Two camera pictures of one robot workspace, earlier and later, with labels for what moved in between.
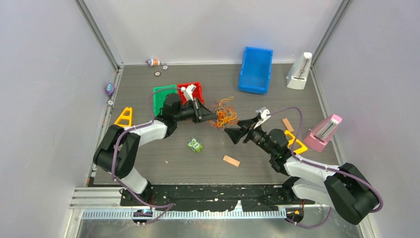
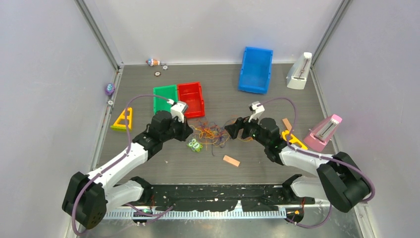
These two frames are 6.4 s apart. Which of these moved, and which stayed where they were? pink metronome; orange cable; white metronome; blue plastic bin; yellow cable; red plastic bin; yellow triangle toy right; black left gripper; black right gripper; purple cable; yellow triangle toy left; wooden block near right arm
Moved: purple cable; orange cable; black left gripper; yellow cable
Stayed: black right gripper; pink metronome; blue plastic bin; red plastic bin; white metronome; yellow triangle toy left; wooden block near right arm; yellow triangle toy right
